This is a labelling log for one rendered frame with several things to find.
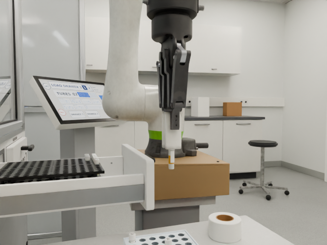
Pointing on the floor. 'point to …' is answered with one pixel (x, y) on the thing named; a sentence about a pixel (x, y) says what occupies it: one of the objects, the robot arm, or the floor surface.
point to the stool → (262, 169)
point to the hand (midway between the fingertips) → (171, 129)
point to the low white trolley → (252, 238)
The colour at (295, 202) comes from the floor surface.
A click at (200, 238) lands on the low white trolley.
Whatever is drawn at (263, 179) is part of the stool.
